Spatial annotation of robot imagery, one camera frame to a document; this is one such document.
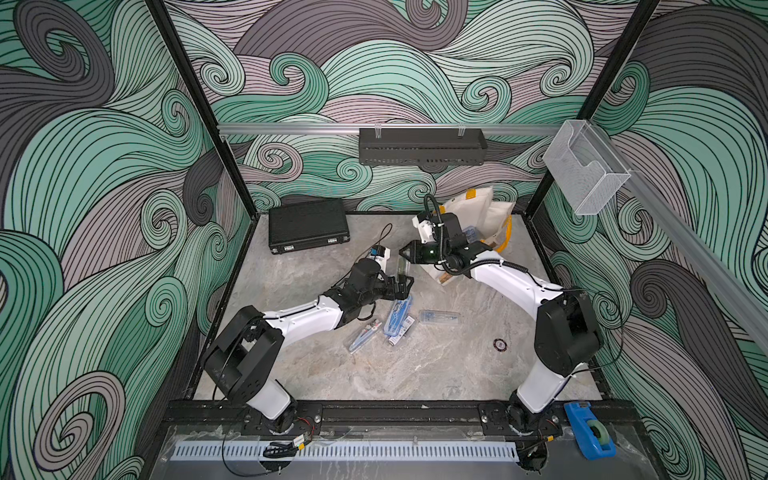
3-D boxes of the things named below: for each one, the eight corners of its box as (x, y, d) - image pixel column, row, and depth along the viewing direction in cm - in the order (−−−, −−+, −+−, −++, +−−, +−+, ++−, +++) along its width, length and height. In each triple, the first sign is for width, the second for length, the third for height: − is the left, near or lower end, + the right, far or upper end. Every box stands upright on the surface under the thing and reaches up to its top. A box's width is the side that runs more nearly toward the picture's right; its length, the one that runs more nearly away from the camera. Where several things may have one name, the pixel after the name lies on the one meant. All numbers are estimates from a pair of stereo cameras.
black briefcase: (272, 257, 108) (267, 245, 103) (273, 218, 121) (268, 206, 116) (350, 244, 112) (348, 232, 107) (343, 208, 125) (341, 196, 120)
